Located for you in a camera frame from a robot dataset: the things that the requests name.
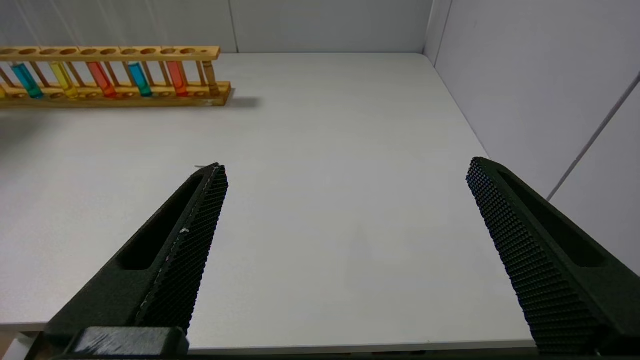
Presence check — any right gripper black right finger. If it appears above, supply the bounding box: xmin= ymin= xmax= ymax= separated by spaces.
xmin=466 ymin=157 xmax=640 ymax=356

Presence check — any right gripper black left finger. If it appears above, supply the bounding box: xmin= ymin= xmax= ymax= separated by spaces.
xmin=44 ymin=163 xmax=229 ymax=335

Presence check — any test tube with blue liquid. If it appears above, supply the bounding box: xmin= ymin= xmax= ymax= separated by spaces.
xmin=0 ymin=0 xmax=44 ymax=99
xmin=102 ymin=0 xmax=153 ymax=97

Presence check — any wooden test tube rack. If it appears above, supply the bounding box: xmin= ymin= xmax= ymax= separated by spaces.
xmin=0 ymin=45 xmax=232 ymax=110

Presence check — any test tube with orange liquid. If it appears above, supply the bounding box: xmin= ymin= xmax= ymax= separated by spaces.
xmin=145 ymin=0 xmax=190 ymax=97
xmin=62 ymin=0 xmax=117 ymax=99

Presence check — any test tube with yellow liquid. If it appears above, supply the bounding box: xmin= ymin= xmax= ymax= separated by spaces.
xmin=27 ymin=0 xmax=80 ymax=99

